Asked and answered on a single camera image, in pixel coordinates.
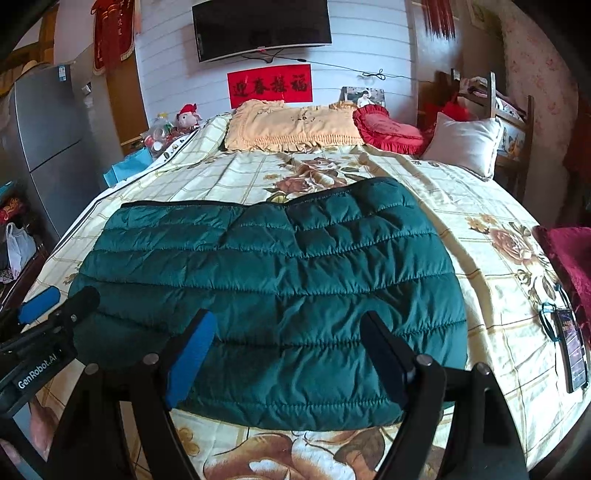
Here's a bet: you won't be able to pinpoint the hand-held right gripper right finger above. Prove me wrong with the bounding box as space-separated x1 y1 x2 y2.
359 311 529 480

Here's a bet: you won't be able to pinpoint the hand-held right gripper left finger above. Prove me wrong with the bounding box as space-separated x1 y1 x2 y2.
48 308 219 480

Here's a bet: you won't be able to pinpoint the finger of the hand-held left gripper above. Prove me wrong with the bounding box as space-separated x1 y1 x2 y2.
44 286 101 340
0 286 62 344

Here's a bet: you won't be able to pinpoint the green quilted puffer jacket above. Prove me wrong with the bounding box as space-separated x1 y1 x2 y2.
68 176 469 432

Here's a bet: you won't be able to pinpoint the red clothes on chair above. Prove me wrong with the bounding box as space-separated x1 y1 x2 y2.
418 99 476 136

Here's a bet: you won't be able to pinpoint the white plastic bag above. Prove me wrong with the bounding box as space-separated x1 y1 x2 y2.
6 222 37 280

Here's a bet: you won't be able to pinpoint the floral checked bed sheet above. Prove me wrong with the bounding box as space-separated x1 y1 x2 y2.
28 113 591 480

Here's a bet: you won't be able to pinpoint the blue bag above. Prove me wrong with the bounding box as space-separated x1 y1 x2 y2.
102 152 153 189

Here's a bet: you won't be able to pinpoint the grey refrigerator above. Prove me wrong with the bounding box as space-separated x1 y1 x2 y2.
9 65 109 236

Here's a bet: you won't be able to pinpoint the pile of bottles and packets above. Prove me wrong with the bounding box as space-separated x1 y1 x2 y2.
141 113 178 158

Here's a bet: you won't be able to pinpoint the black smartphone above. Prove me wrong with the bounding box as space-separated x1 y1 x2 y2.
554 307 590 394

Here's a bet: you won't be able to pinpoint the wooden door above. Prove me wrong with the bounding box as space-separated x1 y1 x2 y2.
106 55 149 158

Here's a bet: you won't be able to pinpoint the dark red cloth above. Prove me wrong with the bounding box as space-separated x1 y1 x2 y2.
532 224 591 354

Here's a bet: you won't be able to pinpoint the plush toy with red hat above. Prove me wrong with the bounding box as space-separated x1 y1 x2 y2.
175 104 203 134

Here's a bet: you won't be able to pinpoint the red heart-shaped ruffled pillow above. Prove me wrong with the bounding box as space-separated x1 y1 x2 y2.
353 104 426 155

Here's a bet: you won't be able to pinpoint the white pillow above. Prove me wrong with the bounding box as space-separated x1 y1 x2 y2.
421 112 504 180

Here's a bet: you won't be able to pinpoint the yellow fringed pillow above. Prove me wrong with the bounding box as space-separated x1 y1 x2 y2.
224 99 365 153

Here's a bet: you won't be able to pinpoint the framed photo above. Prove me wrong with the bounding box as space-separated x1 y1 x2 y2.
342 86 386 112

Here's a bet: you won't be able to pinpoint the wooden chair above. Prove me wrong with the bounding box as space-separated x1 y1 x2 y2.
450 69 535 201

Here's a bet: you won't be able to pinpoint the red hanging pennant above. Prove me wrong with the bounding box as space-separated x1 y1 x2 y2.
91 0 139 77

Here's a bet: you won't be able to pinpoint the red tassel decoration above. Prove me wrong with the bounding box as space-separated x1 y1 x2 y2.
418 0 458 40

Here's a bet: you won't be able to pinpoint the red wall banner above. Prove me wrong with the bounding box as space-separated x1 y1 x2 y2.
227 65 314 110

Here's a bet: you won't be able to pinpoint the black wall cable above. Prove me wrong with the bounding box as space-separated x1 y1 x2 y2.
245 51 419 81

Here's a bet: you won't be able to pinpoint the black wall television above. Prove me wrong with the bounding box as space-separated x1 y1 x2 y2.
192 0 333 64

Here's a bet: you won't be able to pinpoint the framed wall picture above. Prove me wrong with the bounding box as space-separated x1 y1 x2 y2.
466 0 500 26

